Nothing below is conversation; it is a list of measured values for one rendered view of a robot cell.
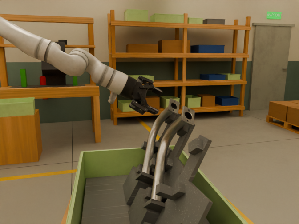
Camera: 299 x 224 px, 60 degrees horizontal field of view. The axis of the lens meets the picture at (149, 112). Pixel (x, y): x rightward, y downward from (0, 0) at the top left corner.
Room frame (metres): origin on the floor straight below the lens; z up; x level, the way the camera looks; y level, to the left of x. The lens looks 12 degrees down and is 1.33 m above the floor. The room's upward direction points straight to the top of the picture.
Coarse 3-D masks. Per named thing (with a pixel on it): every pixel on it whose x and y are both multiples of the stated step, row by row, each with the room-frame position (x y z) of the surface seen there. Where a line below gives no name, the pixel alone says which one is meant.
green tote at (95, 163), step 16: (80, 160) 0.91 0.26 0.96; (96, 160) 1.01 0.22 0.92; (112, 160) 1.02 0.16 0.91; (128, 160) 1.03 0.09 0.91; (80, 176) 0.81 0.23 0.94; (96, 176) 1.01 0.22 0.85; (80, 192) 0.78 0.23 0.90; (208, 192) 0.73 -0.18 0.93; (80, 208) 0.75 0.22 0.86; (224, 208) 0.62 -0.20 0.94
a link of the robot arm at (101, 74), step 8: (88, 56) 0.88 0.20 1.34; (88, 64) 0.89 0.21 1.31; (96, 64) 0.87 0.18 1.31; (104, 64) 0.88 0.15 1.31; (88, 72) 0.90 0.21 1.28; (96, 72) 0.85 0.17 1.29; (104, 72) 0.85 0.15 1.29; (112, 72) 0.86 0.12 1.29; (96, 80) 0.86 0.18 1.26; (104, 80) 0.85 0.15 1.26
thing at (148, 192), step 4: (152, 160) 0.76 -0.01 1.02; (168, 160) 0.75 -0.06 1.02; (172, 160) 0.76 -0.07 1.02; (152, 164) 0.75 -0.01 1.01; (168, 164) 0.74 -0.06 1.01; (172, 164) 0.75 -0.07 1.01; (168, 168) 0.76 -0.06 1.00; (148, 188) 0.69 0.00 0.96; (148, 192) 0.68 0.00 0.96; (148, 196) 0.67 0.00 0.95; (164, 200) 0.67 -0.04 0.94
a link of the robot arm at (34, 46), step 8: (0, 24) 0.80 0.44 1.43; (8, 24) 0.82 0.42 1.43; (0, 32) 0.79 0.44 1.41; (8, 32) 0.80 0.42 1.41; (16, 32) 0.81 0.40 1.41; (24, 32) 0.82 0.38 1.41; (8, 40) 0.81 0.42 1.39; (16, 40) 0.81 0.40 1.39; (24, 40) 0.81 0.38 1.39; (32, 40) 0.82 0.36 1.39; (40, 40) 0.83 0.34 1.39; (48, 40) 0.85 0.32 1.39; (24, 48) 0.81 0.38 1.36; (32, 48) 0.82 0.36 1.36; (40, 48) 0.82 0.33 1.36; (32, 56) 0.83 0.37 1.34; (40, 56) 0.82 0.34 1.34
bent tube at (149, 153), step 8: (176, 104) 0.92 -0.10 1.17; (168, 112) 0.91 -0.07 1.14; (176, 112) 0.89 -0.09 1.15; (160, 120) 0.95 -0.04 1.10; (152, 128) 0.95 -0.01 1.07; (152, 136) 0.93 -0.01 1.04; (152, 144) 0.91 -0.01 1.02; (152, 152) 0.88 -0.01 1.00; (144, 160) 0.86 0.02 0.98; (144, 168) 0.82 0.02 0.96
